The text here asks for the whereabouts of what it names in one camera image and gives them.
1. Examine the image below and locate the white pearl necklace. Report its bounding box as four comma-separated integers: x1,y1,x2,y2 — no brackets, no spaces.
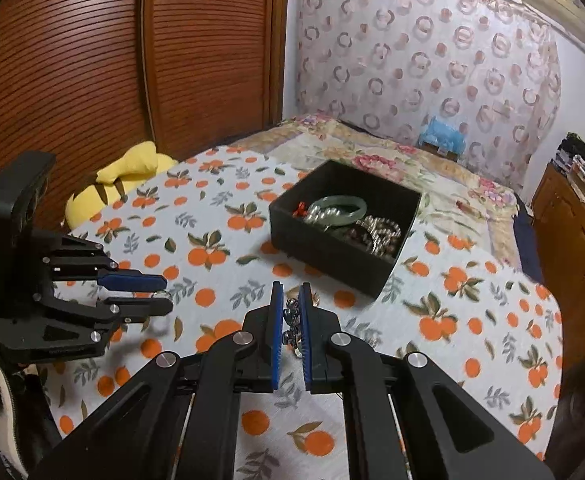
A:
307,207,353,228

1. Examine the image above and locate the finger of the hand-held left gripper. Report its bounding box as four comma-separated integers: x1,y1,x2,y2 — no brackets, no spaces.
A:
32,292,174,333
42,252,169,293

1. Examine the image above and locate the person's dark jacket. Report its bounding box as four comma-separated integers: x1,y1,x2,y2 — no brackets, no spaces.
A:
0,330,63,480

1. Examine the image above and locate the silver crystal chain bracelet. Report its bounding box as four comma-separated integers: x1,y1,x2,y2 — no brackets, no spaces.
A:
282,297,307,358

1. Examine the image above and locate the light blue plastic bag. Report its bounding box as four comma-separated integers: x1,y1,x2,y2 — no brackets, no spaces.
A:
419,115,468,153

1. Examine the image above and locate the wooden sideboard cabinet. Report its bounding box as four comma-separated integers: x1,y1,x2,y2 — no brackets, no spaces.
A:
530,162,585,361

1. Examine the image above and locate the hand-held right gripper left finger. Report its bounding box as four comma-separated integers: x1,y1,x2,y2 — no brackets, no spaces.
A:
30,281,285,480

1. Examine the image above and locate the circle pattern curtain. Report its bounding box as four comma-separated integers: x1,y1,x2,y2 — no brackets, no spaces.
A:
295,0,563,193

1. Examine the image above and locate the dark blue bed sheet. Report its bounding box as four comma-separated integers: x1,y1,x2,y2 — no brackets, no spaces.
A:
515,195,546,286

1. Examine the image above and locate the brown slatted wardrobe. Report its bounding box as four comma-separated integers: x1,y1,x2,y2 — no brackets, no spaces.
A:
0,0,290,221

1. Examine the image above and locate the brown wooden bead bracelet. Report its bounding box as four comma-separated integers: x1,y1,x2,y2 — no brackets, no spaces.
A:
337,225,373,246

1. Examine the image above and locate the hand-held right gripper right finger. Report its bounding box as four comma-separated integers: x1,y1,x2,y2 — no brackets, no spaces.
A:
299,282,557,480

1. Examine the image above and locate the pale green jade bangle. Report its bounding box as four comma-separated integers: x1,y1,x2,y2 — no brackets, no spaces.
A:
309,195,368,223

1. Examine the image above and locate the orange fruit print tablecloth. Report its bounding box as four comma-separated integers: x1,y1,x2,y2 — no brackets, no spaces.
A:
37,146,566,480

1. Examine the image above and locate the yellow plush toy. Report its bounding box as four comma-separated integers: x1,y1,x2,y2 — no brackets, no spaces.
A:
65,141,179,228

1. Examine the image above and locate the stack of folded clothes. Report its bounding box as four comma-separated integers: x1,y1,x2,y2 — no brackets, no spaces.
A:
555,132,585,211

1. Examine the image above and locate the floral bedspread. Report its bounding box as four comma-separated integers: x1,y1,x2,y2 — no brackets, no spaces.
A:
250,112,521,266

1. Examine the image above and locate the silver bead bracelet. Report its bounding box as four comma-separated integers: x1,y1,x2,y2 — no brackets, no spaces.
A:
363,215,403,261

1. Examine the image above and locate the black cardboard box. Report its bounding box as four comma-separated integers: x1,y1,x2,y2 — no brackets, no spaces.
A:
268,159,423,298

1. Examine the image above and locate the small cardboard box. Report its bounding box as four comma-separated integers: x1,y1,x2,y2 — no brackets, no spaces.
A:
420,142,461,162

